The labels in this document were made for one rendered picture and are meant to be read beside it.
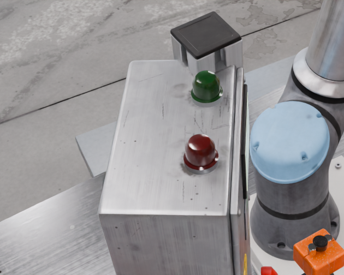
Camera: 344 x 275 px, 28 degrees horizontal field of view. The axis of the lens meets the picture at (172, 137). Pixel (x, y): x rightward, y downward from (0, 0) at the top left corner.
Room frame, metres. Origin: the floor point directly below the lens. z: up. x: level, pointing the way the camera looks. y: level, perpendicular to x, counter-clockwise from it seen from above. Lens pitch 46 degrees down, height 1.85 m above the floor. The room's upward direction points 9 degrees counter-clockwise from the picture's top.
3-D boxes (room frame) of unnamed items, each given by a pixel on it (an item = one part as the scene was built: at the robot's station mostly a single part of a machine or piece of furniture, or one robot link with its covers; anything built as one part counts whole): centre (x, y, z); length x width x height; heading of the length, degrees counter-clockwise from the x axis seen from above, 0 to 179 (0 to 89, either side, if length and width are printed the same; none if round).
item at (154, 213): (0.38, -0.01, 1.38); 0.17 x 0.10 x 0.19; 168
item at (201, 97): (0.41, -0.03, 1.49); 0.03 x 0.03 x 0.02
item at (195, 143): (0.34, -0.02, 1.49); 0.03 x 0.03 x 0.02
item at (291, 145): (0.70, -0.18, 1.05); 0.13 x 0.12 x 0.14; 148
